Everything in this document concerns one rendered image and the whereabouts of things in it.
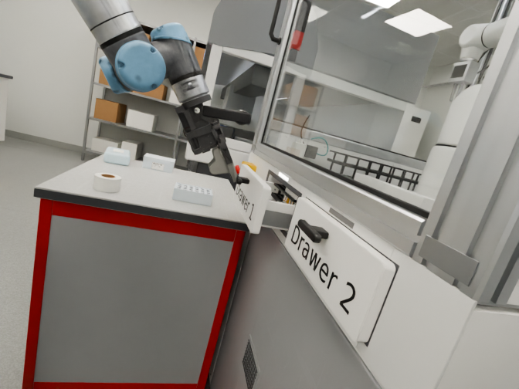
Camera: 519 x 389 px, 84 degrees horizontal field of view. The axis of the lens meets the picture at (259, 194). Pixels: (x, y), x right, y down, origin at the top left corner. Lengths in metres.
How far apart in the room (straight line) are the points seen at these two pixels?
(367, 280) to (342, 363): 0.13
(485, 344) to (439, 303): 0.05
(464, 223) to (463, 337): 0.10
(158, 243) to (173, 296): 0.19
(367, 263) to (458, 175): 0.14
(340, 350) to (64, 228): 0.76
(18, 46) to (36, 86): 0.55
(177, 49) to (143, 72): 0.18
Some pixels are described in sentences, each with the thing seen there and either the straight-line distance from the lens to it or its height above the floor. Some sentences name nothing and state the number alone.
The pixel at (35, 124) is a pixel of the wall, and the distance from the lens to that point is 5.61.
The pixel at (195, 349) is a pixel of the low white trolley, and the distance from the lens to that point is 1.14.
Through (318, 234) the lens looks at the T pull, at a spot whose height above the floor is 0.91.
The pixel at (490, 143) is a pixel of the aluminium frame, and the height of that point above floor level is 1.08.
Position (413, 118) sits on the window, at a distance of 0.44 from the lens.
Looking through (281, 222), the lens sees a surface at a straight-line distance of 0.66.
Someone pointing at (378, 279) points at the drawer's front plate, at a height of 0.91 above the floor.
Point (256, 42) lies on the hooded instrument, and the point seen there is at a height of 1.43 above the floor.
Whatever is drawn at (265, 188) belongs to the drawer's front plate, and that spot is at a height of 0.92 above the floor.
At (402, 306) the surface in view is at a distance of 0.38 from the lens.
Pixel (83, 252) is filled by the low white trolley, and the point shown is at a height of 0.59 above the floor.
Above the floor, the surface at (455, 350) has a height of 0.89.
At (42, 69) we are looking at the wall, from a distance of 5.54.
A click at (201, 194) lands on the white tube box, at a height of 0.79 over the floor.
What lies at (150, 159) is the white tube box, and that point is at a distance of 1.33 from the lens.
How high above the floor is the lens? 1.04
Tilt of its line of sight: 12 degrees down
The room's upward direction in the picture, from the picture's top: 15 degrees clockwise
